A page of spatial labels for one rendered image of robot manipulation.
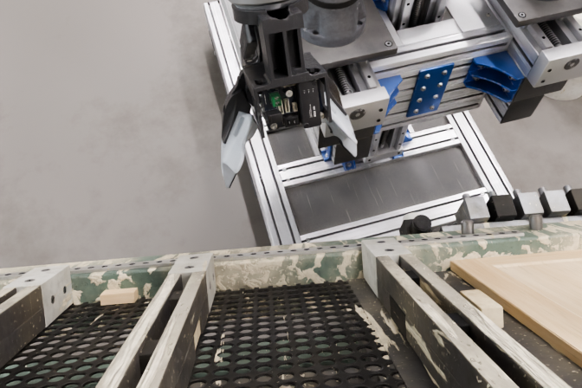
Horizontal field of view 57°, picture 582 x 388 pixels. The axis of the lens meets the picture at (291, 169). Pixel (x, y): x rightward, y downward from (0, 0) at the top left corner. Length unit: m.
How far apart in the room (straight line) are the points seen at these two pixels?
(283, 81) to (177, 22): 2.26
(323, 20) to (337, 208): 0.89
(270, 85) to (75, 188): 1.84
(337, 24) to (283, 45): 0.62
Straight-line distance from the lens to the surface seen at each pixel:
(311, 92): 0.51
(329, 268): 1.02
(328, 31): 1.11
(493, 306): 0.79
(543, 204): 1.38
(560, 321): 0.79
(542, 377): 0.52
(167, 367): 0.57
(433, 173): 1.98
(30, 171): 2.40
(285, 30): 0.48
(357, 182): 1.91
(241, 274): 1.02
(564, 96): 2.62
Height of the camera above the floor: 1.85
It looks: 59 degrees down
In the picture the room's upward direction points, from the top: straight up
